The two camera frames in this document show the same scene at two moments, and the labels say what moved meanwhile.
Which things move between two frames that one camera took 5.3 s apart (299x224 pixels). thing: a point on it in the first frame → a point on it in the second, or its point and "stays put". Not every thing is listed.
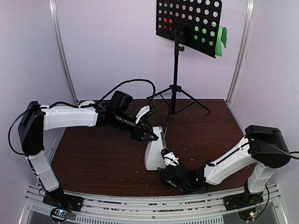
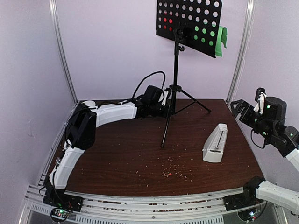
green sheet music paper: x=221 y=38 stays put
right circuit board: x=250 y=215 stays put
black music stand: x=193 y=24 stays put
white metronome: x=153 y=158 → x=213 y=148
